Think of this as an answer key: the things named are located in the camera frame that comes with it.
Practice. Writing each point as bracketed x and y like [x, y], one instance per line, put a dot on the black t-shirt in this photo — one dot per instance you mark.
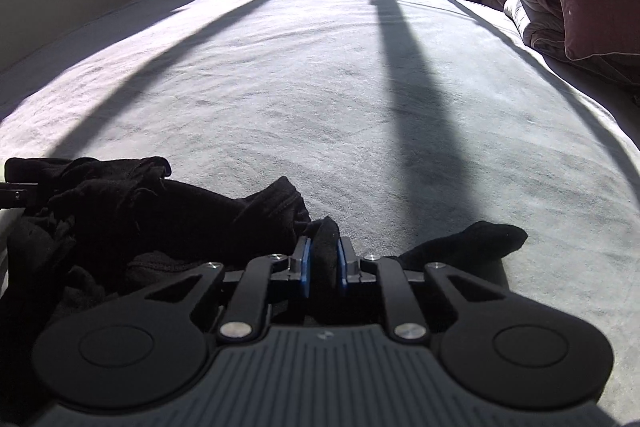
[150, 217]

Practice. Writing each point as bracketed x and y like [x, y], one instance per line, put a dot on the folded pale duvet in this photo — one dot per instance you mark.
[535, 2]

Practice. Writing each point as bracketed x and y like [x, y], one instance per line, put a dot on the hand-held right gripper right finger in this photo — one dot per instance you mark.
[342, 268]

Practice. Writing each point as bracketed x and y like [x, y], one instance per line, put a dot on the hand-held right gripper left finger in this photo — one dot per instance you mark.
[305, 268]

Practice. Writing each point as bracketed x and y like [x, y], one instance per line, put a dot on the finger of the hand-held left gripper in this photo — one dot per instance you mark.
[15, 195]

